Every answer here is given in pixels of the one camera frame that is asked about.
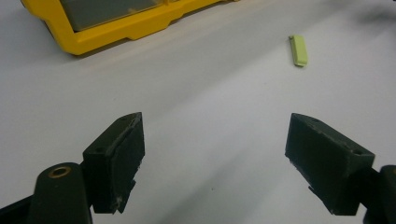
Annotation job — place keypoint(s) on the small light green block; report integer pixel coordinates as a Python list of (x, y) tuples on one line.
[(299, 49)]

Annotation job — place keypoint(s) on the yellow black storage organizer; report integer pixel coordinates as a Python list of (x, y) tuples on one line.
[(93, 41)]

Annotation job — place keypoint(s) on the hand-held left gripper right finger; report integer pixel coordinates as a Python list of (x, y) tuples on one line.
[(327, 165)]

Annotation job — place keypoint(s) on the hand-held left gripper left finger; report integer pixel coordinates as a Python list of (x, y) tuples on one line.
[(115, 161)]

